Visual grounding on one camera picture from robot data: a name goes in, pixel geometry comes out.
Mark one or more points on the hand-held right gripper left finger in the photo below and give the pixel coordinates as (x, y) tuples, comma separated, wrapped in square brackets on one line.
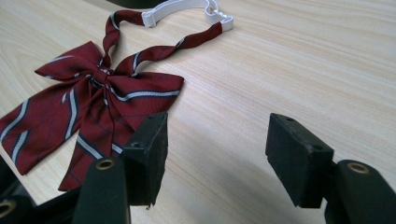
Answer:
[(143, 161)]

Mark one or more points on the dark red striped bow tie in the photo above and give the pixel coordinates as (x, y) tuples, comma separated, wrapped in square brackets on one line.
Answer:
[(102, 93)]

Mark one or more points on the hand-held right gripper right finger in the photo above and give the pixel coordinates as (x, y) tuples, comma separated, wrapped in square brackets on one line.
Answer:
[(311, 168)]

